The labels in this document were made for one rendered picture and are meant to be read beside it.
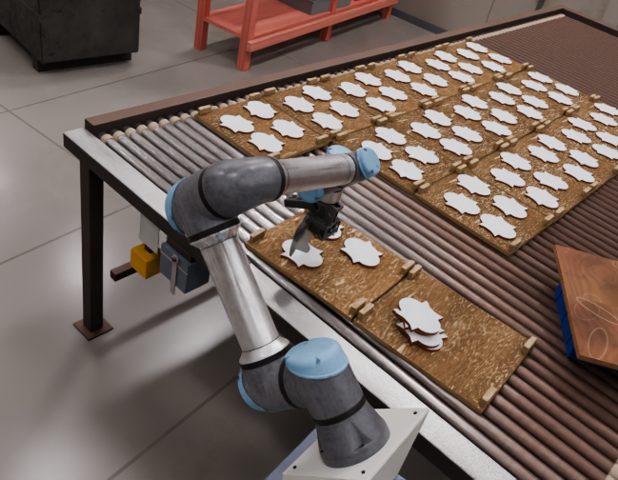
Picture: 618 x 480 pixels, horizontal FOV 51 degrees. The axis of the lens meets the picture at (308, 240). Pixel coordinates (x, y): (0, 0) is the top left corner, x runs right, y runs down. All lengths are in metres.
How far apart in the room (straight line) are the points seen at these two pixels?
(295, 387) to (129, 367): 1.57
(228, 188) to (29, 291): 1.98
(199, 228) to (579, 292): 1.20
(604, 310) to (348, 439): 1.00
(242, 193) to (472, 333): 0.90
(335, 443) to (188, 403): 1.44
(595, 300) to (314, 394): 1.05
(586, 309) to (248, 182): 1.13
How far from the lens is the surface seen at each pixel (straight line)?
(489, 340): 1.90
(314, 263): 1.91
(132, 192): 2.15
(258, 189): 1.27
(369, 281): 1.92
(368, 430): 1.32
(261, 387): 1.38
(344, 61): 3.32
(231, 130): 2.50
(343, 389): 1.29
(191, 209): 1.32
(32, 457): 2.58
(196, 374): 2.79
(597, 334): 1.95
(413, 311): 1.81
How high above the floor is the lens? 2.14
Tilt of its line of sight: 37 degrees down
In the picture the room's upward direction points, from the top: 14 degrees clockwise
